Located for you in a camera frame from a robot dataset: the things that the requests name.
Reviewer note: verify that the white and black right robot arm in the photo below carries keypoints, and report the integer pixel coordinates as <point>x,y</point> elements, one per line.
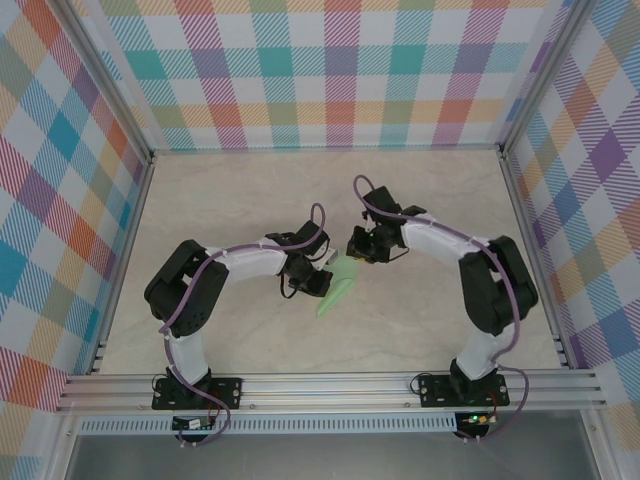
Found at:
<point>477,355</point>

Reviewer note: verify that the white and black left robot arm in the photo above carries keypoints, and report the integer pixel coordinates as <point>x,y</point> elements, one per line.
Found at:
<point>190,355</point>

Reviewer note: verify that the grey metal sheet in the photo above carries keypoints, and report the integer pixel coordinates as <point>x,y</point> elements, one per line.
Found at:
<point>325,457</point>

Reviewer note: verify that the small circuit board green light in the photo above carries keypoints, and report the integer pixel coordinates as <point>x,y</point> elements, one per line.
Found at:
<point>477,419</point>

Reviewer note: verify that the wide aluminium mounting rail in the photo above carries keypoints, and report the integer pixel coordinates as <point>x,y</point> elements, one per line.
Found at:
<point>325,390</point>

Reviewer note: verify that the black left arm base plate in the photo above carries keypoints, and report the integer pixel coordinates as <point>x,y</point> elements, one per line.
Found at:
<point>230,392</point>

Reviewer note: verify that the aluminium table edge rail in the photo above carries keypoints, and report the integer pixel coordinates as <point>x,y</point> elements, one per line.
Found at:
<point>131,225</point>
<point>526,225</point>

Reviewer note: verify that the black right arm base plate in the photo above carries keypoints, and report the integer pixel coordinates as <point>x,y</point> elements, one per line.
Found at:
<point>432,390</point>

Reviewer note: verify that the aluminium frame post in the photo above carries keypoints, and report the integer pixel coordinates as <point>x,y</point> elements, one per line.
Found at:
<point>542,75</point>
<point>115,85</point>

